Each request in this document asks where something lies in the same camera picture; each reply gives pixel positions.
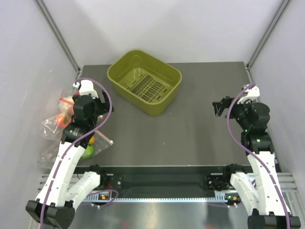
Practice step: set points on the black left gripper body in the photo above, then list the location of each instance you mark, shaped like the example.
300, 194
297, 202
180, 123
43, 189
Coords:
101, 108

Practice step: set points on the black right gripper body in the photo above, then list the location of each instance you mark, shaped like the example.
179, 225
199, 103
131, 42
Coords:
236, 110

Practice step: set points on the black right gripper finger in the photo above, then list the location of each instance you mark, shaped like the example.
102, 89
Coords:
218, 106
218, 111

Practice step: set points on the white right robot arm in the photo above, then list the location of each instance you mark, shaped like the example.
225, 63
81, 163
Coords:
262, 198

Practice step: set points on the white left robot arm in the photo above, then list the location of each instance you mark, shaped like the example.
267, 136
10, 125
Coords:
57, 203

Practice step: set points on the yellow fake potato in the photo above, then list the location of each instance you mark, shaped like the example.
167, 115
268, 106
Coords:
92, 140

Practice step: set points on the orange fake tomato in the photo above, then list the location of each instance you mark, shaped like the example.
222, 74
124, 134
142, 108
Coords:
62, 120

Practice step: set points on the green fake lime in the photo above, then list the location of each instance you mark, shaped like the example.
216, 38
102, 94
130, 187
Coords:
88, 152

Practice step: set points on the zip bag with vegetables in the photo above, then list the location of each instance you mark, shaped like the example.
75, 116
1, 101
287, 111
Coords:
49, 128

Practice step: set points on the zip bag near left base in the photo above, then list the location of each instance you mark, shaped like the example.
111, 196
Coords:
48, 156

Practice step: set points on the olive green plastic basket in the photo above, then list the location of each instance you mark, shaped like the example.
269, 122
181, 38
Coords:
145, 81

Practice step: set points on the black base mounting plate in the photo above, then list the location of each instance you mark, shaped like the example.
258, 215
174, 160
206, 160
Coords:
165, 181

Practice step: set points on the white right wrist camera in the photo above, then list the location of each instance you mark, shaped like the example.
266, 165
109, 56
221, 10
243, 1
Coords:
249, 95

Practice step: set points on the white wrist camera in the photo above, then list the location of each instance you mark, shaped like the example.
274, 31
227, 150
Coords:
249, 95
85, 87

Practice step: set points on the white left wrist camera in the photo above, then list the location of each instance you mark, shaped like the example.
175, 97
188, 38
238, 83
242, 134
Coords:
85, 87

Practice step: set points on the grey slotted cable duct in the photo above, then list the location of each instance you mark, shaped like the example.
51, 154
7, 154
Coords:
217, 197

